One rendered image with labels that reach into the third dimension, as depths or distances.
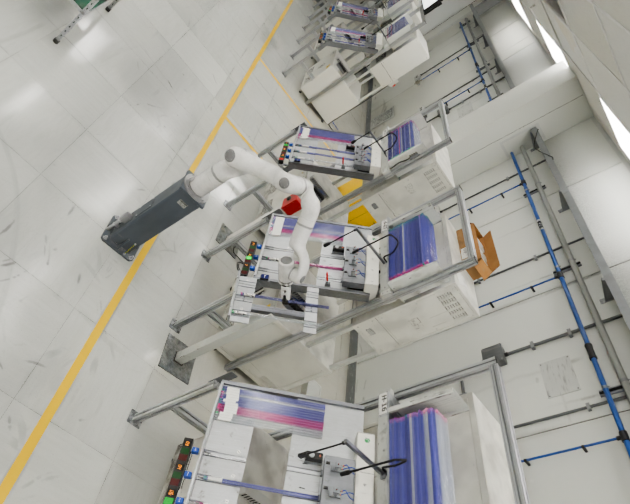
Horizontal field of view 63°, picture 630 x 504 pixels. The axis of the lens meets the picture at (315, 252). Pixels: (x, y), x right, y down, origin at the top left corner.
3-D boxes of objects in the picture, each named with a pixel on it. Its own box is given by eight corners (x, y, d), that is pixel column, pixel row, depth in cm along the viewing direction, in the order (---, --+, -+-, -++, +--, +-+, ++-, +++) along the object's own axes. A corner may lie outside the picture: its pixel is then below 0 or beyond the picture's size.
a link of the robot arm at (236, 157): (235, 166, 298) (217, 161, 284) (242, 146, 296) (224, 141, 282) (302, 200, 276) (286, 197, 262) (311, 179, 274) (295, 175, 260)
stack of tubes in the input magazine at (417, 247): (388, 279, 305) (429, 261, 293) (388, 229, 345) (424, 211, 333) (399, 293, 311) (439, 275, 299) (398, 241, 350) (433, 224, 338)
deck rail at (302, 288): (252, 285, 315) (252, 278, 311) (253, 283, 317) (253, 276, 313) (368, 302, 314) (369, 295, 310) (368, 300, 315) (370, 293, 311)
